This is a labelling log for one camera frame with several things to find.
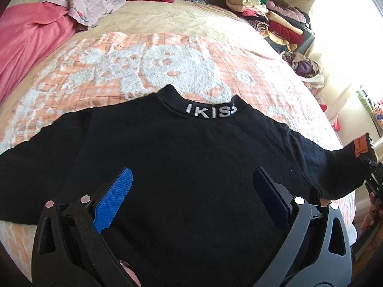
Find black IKISS sweatshirt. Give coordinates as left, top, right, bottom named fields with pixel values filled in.
left=1, top=86, right=367, bottom=286

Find floral basket of clothes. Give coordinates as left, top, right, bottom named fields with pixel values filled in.
left=280, top=50, right=325, bottom=95

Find stack of folded clothes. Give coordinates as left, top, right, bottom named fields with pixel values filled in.
left=225, top=0, right=311, bottom=53

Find left hand red nails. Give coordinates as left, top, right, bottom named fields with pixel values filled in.
left=119, top=260, right=141, bottom=286

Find right hand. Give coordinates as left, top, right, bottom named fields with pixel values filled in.
left=362, top=193, right=382, bottom=231

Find red bag on floor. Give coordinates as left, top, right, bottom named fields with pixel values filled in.
left=319, top=104, right=342, bottom=132

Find dark bedside cabinet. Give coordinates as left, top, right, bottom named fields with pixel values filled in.
left=296, top=28, right=315, bottom=55

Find white curtain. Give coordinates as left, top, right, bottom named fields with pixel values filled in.
left=310, top=0, right=382, bottom=99

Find peach white patterned bedspread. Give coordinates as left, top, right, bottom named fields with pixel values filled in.
left=0, top=0, right=357, bottom=281

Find pink blanket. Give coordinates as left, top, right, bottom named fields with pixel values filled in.
left=1, top=2, right=82, bottom=102

